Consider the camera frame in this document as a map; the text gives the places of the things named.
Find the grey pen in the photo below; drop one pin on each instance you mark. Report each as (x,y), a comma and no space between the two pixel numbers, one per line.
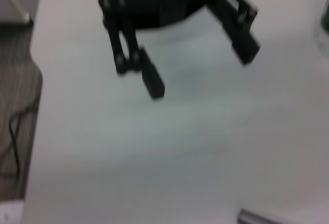
(254,217)

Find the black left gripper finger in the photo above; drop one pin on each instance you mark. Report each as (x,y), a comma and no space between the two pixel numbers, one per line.
(241,36)

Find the clear bottle with green label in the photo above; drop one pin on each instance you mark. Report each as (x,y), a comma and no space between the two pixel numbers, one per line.
(324,28)

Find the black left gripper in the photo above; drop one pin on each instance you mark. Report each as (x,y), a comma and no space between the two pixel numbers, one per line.
(164,0)

